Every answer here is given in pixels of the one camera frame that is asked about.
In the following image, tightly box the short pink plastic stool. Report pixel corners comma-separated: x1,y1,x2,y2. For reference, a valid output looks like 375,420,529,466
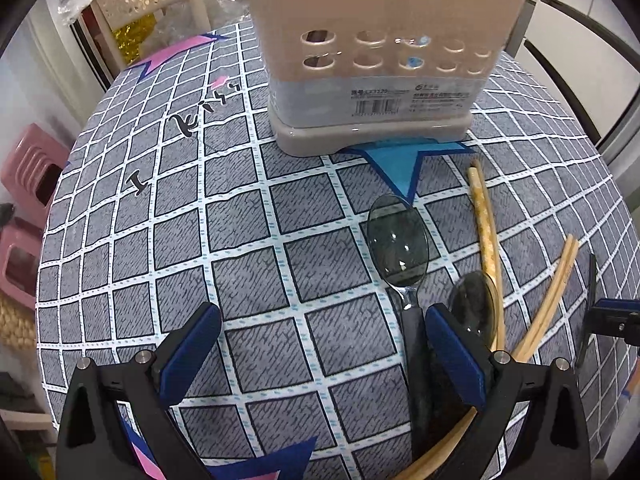
1,218,42,310

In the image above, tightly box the metal spoon black handle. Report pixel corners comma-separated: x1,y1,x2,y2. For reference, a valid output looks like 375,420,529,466
448,271,498,348
367,194,432,460

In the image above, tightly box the patterned yellow chopstick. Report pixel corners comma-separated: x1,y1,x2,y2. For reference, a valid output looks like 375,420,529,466
468,159,506,350

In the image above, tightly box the tall pink plastic stool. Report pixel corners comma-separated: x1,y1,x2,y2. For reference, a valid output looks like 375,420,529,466
1,124,70,229

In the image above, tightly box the blue checkered tablecloth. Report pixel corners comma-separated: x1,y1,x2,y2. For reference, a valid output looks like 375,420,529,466
37,21,639,479

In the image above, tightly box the beige plastic utensil holder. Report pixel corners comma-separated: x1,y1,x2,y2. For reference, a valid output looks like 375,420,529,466
248,0,524,157

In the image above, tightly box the wooden chopstick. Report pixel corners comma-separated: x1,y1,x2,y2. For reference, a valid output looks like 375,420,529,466
394,233,575,480
399,238,582,480

